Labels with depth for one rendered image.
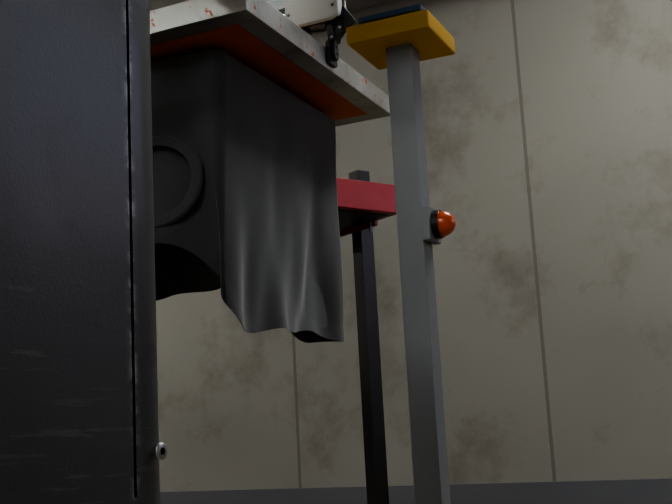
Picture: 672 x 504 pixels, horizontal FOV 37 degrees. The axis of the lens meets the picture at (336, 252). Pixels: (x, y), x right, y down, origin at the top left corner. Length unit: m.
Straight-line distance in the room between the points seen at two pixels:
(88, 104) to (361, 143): 4.28
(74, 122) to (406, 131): 1.01
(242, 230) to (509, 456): 2.95
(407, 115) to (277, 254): 0.33
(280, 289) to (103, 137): 1.13
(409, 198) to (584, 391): 2.88
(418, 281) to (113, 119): 0.94
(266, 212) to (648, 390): 2.80
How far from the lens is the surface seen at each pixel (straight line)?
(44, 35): 0.54
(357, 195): 3.04
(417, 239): 1.46
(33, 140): 0.51
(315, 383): 4.76
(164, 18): 1.57
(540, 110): 4.51
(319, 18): 1.75
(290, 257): 1.71
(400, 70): 1.54
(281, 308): 1.65
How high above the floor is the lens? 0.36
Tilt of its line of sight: 10 degrees up
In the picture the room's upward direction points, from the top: 3 degrees counter-clockwise
